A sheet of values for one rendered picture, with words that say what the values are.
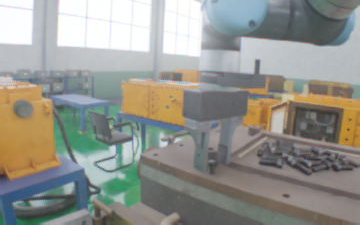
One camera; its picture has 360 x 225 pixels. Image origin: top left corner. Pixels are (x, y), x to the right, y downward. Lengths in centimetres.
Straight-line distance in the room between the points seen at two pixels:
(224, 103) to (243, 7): 19
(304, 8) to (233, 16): 10
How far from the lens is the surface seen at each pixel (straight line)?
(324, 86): 886
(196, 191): 51
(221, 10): 31
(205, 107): 41
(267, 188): 47
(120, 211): 61
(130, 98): 442
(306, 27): 37
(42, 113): 234
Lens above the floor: 157
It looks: 9 degrees down
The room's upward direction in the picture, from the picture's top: 3 degrees clockwise
